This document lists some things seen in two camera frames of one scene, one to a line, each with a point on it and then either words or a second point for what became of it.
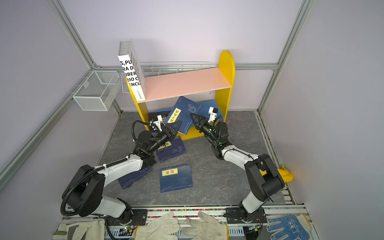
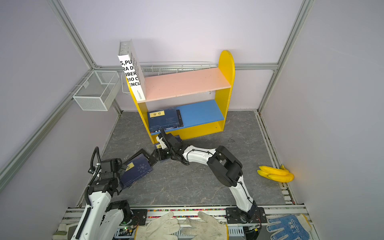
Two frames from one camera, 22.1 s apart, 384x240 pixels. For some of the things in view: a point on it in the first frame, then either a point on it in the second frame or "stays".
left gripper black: x=170 y=133 → x=121 y=170
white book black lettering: x=131 y=69 stays
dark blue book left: x=127 y=180 stays
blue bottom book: x=175 y=178 → x=166 y=119
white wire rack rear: x=160 y=67 stays
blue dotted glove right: x=295 y=227 stays
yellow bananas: x=286 y=175 stays
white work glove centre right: x=210 y=230 stays
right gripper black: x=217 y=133 → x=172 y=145
